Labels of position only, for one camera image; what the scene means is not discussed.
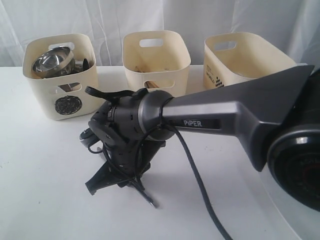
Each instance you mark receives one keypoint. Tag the cream bin with triangle mark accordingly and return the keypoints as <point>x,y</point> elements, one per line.
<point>160,56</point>

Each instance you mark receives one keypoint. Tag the wooden chopstick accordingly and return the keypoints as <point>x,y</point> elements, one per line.
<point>151,85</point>

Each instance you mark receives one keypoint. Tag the stainless steel table knife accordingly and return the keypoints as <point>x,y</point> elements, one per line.
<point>147,197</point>

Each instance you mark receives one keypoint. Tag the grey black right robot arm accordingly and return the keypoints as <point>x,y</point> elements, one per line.
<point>276,119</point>

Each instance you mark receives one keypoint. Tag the cream bin with square mark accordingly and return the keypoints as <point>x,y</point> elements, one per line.
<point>233,58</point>

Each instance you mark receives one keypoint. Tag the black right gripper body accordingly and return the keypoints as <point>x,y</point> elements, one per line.
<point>131,161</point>

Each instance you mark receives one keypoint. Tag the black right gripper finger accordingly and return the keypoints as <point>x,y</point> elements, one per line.
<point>104,177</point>

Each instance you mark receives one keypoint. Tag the white curtain backdrop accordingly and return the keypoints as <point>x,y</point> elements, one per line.
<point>293,26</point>

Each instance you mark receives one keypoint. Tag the steel mug with solid handle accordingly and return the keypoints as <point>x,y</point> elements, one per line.
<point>81,66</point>

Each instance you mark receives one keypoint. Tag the cream bin with circle mark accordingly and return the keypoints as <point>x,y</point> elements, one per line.
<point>59,106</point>

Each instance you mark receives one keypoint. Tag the stainless steel bowl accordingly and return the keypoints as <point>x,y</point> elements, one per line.
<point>56,62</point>

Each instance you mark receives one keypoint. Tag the white square plate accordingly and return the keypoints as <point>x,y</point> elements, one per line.
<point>304,221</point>

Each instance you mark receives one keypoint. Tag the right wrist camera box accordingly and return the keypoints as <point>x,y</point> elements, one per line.
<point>88,138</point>

